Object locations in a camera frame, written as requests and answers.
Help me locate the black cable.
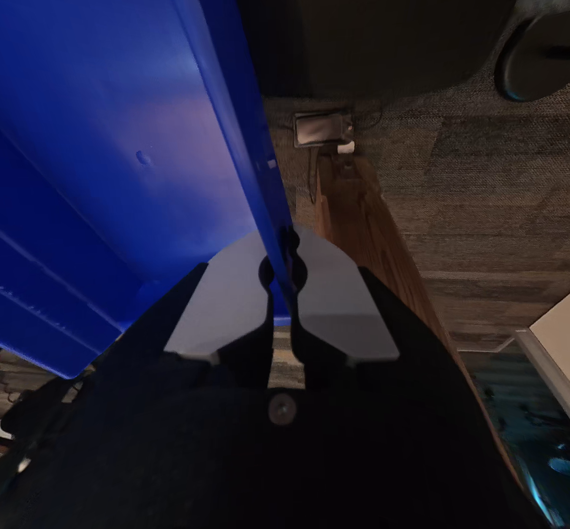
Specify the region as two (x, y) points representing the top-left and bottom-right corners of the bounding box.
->
(306, 148), (319, 204)

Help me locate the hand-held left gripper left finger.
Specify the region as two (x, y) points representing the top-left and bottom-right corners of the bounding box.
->
(164, 230), (274, 362)

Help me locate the dark chair seat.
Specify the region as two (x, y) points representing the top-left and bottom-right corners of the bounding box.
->
(227, 0), (533, 99)

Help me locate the blue plastic bin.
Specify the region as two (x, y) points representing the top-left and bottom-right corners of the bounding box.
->
(0, 0), (298, 380)

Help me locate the wooden pillar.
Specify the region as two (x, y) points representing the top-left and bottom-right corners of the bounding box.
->
(314, 154), (542, 516)

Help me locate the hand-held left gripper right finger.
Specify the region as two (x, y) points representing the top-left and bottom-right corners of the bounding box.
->
(285, 225), (400, 363)

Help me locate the black floor outlet box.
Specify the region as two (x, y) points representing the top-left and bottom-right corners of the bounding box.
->
(294, 110), (355, 149)

